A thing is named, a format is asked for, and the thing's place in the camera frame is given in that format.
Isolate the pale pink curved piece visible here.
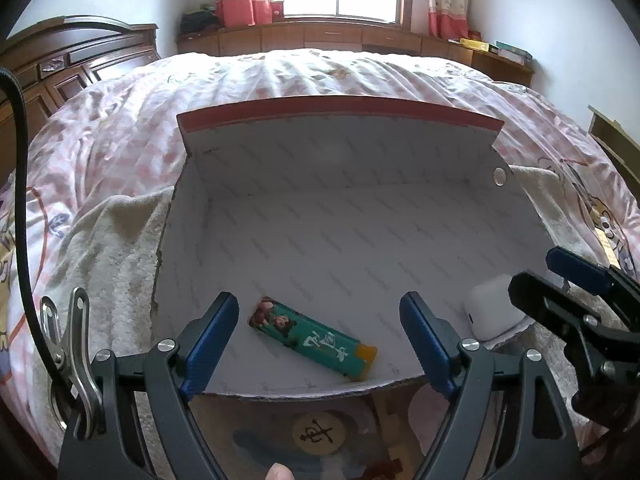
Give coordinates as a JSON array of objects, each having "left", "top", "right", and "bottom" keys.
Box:
[{"left": 408, "top": 384, "right": 449, "bottom": 454}]

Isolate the dark wooden headboard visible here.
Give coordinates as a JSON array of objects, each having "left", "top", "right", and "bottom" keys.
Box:
[{"left": 0, "top": 14, "right": 162, "bottom": 181}]

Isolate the wooden window cabinet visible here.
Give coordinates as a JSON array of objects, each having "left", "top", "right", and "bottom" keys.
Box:
[{"left": 177, "top": 20, "right": 534, "bottom": 87}]

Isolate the pink checked bed quilt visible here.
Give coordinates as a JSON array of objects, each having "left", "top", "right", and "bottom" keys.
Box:
[{"left": 27, "top": 49, "right": 639, "bottom": 295}]

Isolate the black cable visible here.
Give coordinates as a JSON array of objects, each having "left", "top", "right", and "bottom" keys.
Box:
[{"left": 0, "top": 66, "right": 76, "bottom": 411}]

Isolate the small red toy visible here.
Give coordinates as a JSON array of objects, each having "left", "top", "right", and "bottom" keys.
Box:
[{"left": 359, "top": 458, "right": 404, "bottom": 480}]

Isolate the round wooden chess piece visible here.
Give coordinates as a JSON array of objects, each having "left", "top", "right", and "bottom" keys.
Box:
[{"left": 292, "top": 412, "right": 347, "bottom": 456}]

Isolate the green lighter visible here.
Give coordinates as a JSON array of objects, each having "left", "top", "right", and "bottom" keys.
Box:
[{"left": 248, "top": 297, "right": 378, "bottom": 380}]

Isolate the wooden shelf at right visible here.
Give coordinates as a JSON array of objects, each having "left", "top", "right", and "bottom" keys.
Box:
[{"left": 588, "top": 105, "right": 640, "bottom": 195}]

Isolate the white earbuds charging case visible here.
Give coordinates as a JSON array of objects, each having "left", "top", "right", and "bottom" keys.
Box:
[{"left": 462, "top": 274, "right": 525, "bottom": 341}]

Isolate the person's left hand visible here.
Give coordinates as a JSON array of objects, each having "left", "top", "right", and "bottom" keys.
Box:
[{"left": 265, "top": 463, "right": 294, "bottom": 480}]

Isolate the red cardboard shoe box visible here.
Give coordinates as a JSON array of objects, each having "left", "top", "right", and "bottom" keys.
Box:
[{"left": 152, "top": 96, "right": 552, "bottom": 400}]

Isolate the cream terry towel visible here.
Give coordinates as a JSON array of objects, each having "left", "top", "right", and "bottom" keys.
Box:
[{"left": 46, "top": 164, "right": 601, "bottom": 480}]

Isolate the dark bag on cabinet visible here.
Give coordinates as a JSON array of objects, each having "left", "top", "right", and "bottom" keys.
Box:
[{"left": 179, "top": 9, "right": 221, "bottom": 36}]

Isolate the wooden puzzle piece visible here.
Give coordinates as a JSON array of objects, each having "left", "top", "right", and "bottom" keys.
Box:
[{"left": 371, "top": 390, "right": 414, "bottom": 480}]

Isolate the green book on cabinet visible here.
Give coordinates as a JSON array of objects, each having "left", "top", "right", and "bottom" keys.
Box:
[{"left": 496, "top": 41, "right": 533, "bottom": 65}]

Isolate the yellow box on cabinet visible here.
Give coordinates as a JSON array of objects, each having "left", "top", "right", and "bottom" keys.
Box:
[{"left": 459, "top": 38, "right": 491, "bottom": 52}]

